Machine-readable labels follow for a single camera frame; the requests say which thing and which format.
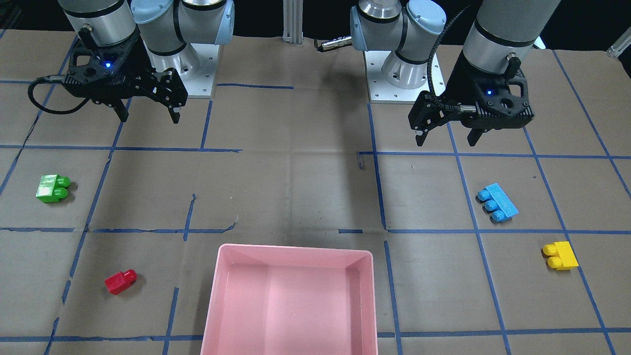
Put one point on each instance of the green toy block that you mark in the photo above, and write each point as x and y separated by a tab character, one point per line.
53	188

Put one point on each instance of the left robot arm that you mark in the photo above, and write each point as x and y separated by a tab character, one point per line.
415	31

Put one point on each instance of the pink plastic box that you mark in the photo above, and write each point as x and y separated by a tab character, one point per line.
280	300

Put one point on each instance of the blue toy block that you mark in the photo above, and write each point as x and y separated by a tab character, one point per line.
497	203

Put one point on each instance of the aluminium frame post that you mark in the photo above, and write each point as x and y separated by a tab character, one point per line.
292	22

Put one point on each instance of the red toy block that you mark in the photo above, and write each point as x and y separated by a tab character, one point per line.
120	281

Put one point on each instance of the yellow toy block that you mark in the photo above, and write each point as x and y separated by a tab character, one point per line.
560	256

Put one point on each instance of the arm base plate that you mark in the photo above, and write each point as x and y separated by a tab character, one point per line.
394	91
197	64

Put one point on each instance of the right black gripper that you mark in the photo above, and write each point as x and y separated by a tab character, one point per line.
139	68

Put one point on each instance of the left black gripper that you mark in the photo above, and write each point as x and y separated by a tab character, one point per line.
461	79

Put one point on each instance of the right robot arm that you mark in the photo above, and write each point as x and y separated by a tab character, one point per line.
165	26

